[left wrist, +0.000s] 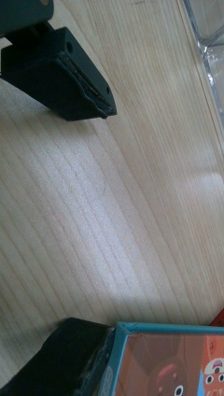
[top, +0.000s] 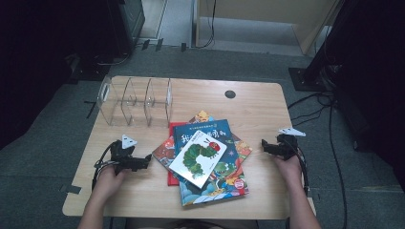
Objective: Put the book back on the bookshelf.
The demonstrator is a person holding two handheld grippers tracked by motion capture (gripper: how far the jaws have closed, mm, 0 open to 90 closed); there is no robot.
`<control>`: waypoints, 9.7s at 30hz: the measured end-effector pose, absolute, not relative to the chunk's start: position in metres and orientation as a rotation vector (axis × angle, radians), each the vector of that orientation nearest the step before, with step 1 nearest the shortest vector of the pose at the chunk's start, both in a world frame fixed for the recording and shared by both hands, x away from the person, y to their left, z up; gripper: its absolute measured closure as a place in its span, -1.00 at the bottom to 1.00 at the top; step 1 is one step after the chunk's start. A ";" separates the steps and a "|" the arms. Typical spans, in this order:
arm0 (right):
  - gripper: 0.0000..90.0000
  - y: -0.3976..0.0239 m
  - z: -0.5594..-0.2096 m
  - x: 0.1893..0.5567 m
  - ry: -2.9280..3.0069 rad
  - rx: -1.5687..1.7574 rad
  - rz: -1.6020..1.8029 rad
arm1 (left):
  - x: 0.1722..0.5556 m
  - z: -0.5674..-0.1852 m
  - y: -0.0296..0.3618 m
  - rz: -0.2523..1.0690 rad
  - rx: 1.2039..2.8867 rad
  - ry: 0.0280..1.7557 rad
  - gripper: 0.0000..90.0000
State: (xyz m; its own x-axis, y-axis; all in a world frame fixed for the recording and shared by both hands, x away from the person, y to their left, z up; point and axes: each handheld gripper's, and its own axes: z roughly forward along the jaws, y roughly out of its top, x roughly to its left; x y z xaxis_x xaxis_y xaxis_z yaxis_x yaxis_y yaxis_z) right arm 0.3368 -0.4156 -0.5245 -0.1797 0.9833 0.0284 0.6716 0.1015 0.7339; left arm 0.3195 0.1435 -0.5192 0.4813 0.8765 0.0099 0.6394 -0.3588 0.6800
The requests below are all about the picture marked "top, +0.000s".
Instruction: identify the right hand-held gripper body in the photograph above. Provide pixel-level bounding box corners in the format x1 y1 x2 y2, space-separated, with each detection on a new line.
269 127 307 161

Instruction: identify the left hand-held gripper cable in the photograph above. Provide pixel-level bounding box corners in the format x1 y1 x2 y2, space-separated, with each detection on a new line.
91 141 118 193

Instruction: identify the hand-held gripper cable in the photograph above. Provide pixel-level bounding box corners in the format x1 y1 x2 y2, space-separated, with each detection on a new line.
91 141 118 193
293 146 310 197

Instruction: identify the thin hanging black cable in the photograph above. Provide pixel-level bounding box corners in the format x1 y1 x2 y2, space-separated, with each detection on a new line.
194 0 218 50

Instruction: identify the light wooden furniture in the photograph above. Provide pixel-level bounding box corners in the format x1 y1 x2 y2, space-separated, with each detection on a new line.
193 0 346 55

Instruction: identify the blue dinosaur picture book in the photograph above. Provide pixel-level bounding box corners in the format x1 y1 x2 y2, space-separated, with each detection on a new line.
173 118 250 207

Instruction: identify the light blue animals picture book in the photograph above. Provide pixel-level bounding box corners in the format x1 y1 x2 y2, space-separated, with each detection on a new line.
152 110 253 181

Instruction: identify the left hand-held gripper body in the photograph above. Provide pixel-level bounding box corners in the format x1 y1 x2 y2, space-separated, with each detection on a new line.
109 134 141 176

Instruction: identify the person's left hand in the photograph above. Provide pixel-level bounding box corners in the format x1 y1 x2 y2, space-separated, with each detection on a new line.
92 163 129 199

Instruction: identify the long black floor cable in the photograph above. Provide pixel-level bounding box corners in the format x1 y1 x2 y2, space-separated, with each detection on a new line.
327 101 349 229

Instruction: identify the clear acrylic book rack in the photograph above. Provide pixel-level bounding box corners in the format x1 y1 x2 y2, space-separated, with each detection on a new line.
96 75 174 129

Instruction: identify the black stand base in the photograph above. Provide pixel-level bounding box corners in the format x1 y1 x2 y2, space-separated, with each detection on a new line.
288 66 333 94

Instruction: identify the white caterpillar picture book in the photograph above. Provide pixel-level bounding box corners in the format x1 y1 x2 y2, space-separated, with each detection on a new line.
168 129 228 190

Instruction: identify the right hand-held gripper cable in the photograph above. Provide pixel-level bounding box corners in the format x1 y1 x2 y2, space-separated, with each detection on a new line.
293 146 310 197

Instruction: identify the person's right hand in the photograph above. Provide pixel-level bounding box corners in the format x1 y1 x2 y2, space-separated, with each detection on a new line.
272 154 304 189

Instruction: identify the red book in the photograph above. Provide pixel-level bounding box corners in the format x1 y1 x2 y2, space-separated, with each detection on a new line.
167 121 192 187

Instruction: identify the dark cabinet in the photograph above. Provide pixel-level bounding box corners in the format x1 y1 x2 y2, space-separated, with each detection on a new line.
107 0 146 59

